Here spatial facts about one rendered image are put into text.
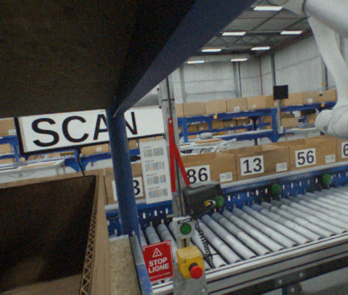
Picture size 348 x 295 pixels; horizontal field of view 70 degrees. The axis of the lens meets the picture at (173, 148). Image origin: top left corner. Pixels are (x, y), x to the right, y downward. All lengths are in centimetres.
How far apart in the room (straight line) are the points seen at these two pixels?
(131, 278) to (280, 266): 88
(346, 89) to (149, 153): 73
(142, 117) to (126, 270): 65
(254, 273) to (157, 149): 60
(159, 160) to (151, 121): 17
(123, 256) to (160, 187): 50
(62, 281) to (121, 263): 6
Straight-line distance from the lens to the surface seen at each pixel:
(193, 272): 83
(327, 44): 126
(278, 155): 176
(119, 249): 36
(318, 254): 123
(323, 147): 199
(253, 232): 129
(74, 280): 30
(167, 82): 83
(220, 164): 155
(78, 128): 81
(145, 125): 89
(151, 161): 79
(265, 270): 110
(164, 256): 89
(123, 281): 30
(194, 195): 79
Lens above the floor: 130
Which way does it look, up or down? 6 degrees down
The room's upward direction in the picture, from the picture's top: 6 degrees counter-clockwise
